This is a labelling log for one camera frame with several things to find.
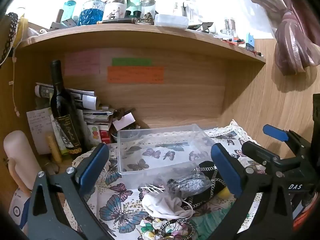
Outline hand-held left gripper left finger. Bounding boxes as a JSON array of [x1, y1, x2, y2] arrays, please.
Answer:
[[27, 142, 113, 240]]

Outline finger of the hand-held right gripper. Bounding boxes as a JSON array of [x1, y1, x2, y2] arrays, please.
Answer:
[[262, 124, 313, 155], [241, 141, 284, 173]]

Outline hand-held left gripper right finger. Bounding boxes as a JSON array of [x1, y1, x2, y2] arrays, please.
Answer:
[[211, 143, 294, 240]]

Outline black chain strap bag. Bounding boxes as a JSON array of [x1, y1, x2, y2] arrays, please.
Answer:
[[180, 160, 227, 210]]

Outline clear bag of silver items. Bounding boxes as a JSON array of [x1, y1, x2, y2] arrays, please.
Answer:
[[154, 171, 213, 199]]

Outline clear plastic storage box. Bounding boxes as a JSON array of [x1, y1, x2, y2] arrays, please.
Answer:
[[117, 123, 216, 175]]

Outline white cloth pouch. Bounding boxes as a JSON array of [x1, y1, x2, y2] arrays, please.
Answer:
[[142, 193, 194, 219]]

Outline floral fabric scrunchie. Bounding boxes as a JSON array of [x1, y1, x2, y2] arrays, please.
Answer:
[[139, 217, 198, 240]]

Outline yellow round object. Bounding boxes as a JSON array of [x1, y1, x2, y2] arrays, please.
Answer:
[[217, 187, 231, 198]]

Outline red small box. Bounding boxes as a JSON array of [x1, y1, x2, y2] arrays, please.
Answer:
[[99, 130, 111, 145]]

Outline card with coloured dots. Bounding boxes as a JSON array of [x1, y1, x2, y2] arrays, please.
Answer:
[[87, 124, 102, 146]]

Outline small dark bowl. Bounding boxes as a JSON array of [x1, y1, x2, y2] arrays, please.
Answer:
[[111, 127, 141, 143]]

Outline yellow tube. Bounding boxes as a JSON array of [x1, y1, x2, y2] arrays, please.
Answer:
[[46, 134, 63, 163]]

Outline stack of small boxes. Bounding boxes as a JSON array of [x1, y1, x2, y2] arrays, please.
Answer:
[[82, 106, 116, 133]]

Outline white paper card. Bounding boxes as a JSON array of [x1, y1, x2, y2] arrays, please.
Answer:
[[112, 113, 136, 131]]

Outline butterfly print tablecloth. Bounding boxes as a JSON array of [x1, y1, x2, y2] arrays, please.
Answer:
[[72, 119, 267, 240]]

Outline dark wine bottle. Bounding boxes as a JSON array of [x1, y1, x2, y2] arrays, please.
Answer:
[[50, 60, 84, 159]]

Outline white handwritten note paper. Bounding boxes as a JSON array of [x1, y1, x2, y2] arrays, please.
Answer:
[[27, 108, 55, 155]]

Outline rolled printed papers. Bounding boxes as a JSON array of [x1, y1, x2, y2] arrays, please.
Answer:
[[34, 82, 97, 111]]

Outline pale pink cylinder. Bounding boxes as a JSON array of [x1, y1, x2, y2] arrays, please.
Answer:
[[3, 130, 42, 195]]

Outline blue and white packet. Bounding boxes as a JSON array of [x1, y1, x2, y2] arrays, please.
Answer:
[[9, 187, 32, 232]]

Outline blue small box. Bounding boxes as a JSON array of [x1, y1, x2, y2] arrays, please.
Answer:
[[246, 33, 255, 51]]

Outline orange sticky note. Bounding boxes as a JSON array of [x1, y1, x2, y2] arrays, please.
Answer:
[[107, 66, 165, 84]]

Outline pink sticky note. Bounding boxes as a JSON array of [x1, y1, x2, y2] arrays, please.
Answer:
[[64, 50, 101, 76]]

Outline green sticky note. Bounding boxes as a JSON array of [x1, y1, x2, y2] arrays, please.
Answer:
[[112, 58, 152, 66]]

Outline pink striped curtain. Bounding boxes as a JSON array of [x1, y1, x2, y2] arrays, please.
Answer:
[[234, 0, 320, 76]]

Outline clear glass cup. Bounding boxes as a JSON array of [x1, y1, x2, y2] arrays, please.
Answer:
[[220, 18, 237, 37]]

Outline wooden shelf board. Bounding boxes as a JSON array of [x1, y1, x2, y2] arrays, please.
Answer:
[[15, 24, 267, 65]]

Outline black pen tube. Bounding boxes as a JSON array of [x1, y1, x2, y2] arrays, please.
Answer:
[[97, 17, 141, 26]]

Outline clear acrylic container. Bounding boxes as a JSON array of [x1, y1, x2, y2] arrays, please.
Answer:
[[172, 0, 199, 23]]

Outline blue faceted glass bottle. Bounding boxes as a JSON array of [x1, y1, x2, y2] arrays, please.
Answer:
[[78, 0, 106, 27]]

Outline white printed bottle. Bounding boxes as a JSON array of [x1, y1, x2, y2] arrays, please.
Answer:
[[103, 0, 127, 21]]

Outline brown metal ornament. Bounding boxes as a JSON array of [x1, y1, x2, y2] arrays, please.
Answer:
[[143, 12, 155, 25]]

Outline teal plastic bottle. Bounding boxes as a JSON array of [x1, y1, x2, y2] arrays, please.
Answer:
[[61, 0, 77, 23]]

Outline green and white bottle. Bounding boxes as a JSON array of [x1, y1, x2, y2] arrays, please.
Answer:
[[125, 0, 142, 18]]

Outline clear glass jar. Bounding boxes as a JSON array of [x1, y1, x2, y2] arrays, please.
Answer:
[[140, 0, 156, 18]]

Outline black lace strap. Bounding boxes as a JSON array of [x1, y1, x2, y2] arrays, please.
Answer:
[[0, 12, 19, 64]]

